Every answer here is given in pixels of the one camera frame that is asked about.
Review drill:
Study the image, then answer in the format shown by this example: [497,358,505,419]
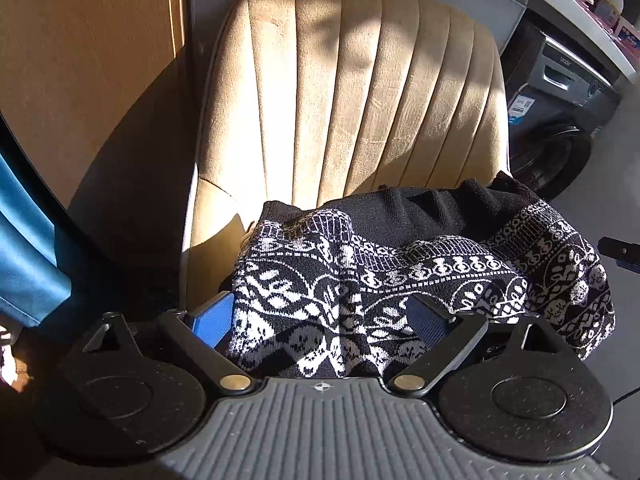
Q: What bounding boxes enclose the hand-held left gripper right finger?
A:
[389,294,563,397]

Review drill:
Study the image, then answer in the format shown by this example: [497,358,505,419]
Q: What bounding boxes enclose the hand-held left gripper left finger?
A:
[82,292,254,395]

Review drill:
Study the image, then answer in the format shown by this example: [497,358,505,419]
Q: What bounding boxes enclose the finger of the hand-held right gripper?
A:
[598,236,640,275]

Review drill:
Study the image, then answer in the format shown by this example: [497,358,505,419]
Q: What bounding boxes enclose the black white patterned sweater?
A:
[227,170,617,380]

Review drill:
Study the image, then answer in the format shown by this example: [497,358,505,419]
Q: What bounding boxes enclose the grey washing machine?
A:
[502,20,621,203]

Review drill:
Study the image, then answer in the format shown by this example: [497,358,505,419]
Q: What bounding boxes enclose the teal curtain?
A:
[0,152,73,328]

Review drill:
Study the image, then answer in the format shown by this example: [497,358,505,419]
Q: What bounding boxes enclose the beige padded chair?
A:
[181,0,512,286]

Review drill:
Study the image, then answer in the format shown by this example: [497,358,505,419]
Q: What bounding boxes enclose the wooden wardrobe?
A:
[0,0,188,211]

